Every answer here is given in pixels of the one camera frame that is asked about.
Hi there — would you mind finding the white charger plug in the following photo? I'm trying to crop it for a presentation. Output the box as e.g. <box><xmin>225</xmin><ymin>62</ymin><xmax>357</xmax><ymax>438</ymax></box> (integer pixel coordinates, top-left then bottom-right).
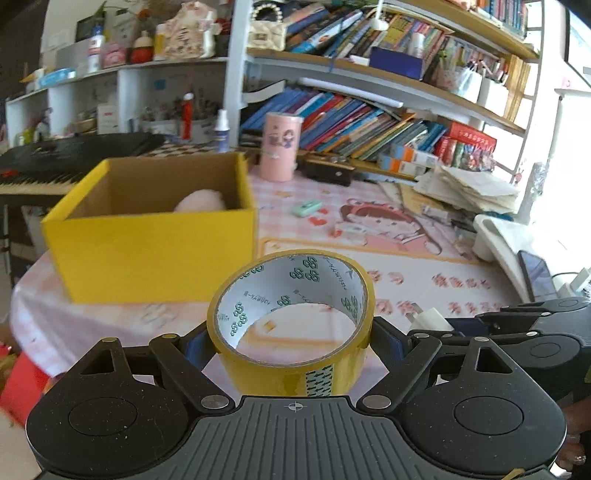
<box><xmin>406</xmin><ymin>303</ymin><xmax>454</xmax><ymax>332</ymax></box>

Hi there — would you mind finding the yellow tape roll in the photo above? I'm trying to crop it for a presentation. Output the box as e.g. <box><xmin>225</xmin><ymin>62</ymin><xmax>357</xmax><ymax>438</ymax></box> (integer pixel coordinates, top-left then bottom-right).
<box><xmin>206</xmin><ymin>249</ymin><xmax>376</xmax><ymax>397</ymax></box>

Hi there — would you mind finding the pink plush pig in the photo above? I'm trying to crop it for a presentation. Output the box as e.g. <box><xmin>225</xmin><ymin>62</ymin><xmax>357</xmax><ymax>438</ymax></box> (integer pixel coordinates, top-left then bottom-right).
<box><xmin>174</xmin><ymin>189</ymin><xmax>226</xmax><ymax>213</ymax></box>

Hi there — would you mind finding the mint green correction tape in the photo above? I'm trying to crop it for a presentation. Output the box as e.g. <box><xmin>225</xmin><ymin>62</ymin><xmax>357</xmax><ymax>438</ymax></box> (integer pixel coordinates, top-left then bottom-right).
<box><xmin>291</xmin><ymin>200</ymin><xmax>322</xmax><ymax>218</ymax></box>

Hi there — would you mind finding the person right hand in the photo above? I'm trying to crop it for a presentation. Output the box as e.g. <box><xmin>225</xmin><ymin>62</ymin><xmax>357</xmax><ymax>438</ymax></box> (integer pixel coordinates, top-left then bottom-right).
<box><xmin>556</xmin><ymin>397</ymin><xmax>590</xmax><ymax>476</ymax></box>

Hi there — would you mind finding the black smartphone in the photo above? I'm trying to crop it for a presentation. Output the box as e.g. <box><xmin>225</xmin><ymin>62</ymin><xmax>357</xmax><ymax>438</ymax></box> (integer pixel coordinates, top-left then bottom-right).
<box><xmin>517</xmin><ymin>250</ymin><xmax>558</xmax><ymax>302</ymax></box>

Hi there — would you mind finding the white desk mat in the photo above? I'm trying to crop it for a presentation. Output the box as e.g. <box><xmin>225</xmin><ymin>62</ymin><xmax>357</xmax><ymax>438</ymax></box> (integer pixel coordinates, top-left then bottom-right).
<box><xmin>255</xmin><ymin>237</ymin><xmax>523</xmax><ymax>351</ymax></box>

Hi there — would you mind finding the white desk lamp base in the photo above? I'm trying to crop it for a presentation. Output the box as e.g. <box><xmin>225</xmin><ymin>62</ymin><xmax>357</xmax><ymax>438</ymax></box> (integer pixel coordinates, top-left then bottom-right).
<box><xmin>473</xmin><ymin>214</ymin><xmax>590</xmax><ymax>301</ymax></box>

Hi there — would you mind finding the stack of papers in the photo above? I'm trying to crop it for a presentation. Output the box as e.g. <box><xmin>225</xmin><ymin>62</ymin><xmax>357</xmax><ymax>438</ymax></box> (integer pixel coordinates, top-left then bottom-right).
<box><xmin>414</xmin><ymin>166</ymin><xmax>519</xmax><ymax>214</ymax></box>

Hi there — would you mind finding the yellow cardboard box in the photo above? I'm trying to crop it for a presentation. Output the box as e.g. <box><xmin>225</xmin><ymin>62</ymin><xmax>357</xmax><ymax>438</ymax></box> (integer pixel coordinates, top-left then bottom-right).
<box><xmin>42</xmin><ymin>152</ymin><xmax>257</xmax><ymax>304</ymax></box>

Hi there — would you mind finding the red dictionary book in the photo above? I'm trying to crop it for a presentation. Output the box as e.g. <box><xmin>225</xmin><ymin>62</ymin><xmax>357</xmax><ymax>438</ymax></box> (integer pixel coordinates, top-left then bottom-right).
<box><xmin>448</xmin><ymin>121</ymin><xmax>497</xmax><ymax>153</ymax></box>

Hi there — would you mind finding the dark brown wooden box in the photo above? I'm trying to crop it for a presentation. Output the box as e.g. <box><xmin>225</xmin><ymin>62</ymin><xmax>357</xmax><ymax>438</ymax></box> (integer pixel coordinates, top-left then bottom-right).
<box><xmin>304</xmin><ymin>155</ymin><xmax>356</xmax><ymax>187</ymax></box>

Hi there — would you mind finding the wooden chess board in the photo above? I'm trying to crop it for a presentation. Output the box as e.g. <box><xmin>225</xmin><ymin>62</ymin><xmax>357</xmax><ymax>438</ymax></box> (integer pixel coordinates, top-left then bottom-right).
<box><xmin>144</xmin><ymin>143</ymin><xmax>214</xmax><ymax>158</ymax></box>

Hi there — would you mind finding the pink cylinder humidifier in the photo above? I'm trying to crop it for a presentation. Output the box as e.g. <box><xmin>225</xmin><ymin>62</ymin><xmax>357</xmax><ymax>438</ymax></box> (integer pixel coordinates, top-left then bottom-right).
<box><xmin>259</xmin><ymin>112</ymin><xmax>304</xmax><ymax>183</ymax></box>

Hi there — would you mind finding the spray bottle blue label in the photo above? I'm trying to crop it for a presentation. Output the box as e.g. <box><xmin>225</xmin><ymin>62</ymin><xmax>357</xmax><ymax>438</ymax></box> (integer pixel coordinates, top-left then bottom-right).
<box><xmin>214</xmin><ymin>109</ymin><xmax>229</xmax><ymax>153</ymax></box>

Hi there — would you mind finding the black electronic keyboard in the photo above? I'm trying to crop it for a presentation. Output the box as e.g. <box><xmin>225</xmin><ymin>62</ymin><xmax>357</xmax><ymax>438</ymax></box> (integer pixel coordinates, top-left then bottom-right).
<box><xmin>1</xmin><ymin>132</ymin><xmax>164</xmax><ymax>196</ymax></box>

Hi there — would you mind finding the white bookshelf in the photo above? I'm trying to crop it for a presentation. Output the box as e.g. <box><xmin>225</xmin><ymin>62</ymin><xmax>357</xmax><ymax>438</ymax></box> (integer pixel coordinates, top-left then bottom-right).
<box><xmin>2</xmin><ymin>1</ymin><xmax>539</xmax><ymax>181</ymax></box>

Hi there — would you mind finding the white quilted handbag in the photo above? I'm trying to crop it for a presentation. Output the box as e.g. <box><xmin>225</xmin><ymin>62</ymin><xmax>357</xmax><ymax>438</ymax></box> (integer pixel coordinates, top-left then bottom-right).
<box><xmin>247</xmin><ymin>2</ymin><xmax>287</xmax><ymax>51</ymax></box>

